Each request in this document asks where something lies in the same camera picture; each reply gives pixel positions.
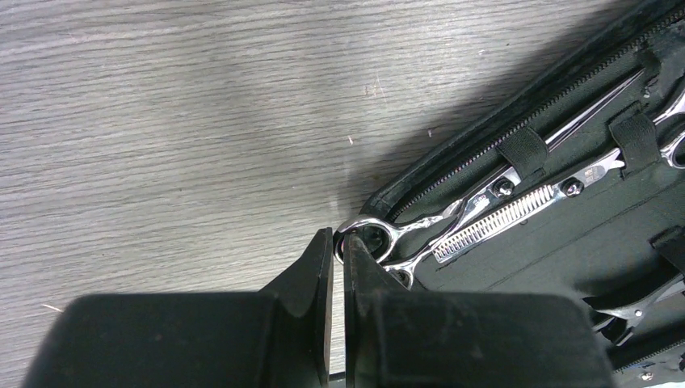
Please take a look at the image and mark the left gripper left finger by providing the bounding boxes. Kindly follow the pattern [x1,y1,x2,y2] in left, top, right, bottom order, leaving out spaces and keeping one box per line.
[23,228,333,387]

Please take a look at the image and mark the black hair clip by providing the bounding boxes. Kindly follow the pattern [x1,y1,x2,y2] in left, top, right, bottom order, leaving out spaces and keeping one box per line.
[583,270,684,346]

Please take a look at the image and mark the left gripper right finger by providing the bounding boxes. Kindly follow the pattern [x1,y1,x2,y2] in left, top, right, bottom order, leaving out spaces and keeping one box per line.
[343,235,614,387]

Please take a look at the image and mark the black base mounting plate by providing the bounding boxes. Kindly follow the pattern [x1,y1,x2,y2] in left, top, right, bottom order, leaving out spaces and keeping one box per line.
[612,343,684,387]

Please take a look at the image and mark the silver scissors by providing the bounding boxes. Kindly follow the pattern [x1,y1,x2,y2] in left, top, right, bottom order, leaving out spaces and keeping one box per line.
[333,69,645,289]
[431,90,684,263]

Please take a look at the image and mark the black zip tool case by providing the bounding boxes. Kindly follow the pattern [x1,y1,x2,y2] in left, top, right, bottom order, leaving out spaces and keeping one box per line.
[345,1,684,373]

